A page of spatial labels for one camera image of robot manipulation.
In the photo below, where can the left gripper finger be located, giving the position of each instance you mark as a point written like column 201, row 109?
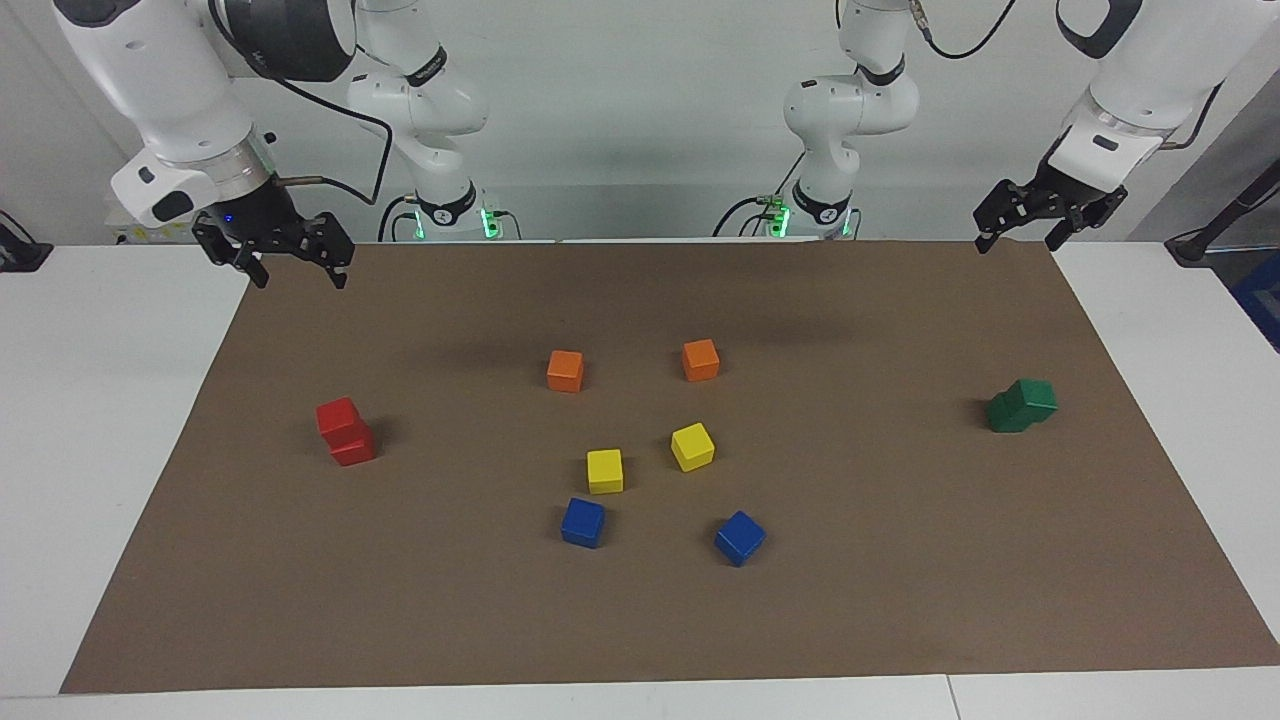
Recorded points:
column 1090, row 218
column 1005, row 205

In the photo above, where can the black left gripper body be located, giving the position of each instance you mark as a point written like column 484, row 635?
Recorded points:
column 1065, row 188

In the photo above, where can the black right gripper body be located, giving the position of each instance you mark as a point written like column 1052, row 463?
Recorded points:
column 258, row 215

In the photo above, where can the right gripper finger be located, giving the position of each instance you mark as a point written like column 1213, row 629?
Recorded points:
column 225, row 245
column 335, row 250

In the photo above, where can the red wooden block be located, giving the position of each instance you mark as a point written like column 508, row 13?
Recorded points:
column 357, row 452
column 338, row 418

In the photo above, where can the green wooden block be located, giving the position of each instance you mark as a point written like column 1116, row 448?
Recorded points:
column 1000, row 417
column 1035, row 400

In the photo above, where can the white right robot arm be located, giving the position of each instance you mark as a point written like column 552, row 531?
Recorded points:
column 170, row 80

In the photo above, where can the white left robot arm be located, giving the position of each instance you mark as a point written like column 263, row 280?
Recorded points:
column 1150, row 60

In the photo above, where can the white socket box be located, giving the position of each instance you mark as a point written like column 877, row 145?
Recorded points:
column 125, row 232

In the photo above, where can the blue crate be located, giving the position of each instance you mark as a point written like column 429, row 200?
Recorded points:
column 1262, row 300

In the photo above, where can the orange wooden block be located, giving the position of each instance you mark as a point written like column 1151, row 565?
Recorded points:
column 700, row 360
column 565, row 370

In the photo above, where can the yellow wooden block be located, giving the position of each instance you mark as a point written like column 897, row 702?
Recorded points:
column 604, row 470
column 692, row 446

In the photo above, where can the blue wooden block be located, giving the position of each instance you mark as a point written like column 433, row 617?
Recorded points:
column 583, row 522
column 739, row 537

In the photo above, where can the brown table mat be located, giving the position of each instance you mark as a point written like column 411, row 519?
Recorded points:
column 900, row 600

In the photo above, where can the black camera stand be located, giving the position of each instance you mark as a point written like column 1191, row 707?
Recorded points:
column 1195, row 245

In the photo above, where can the black clamp mount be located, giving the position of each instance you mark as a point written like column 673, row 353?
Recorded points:
column 20, row 252

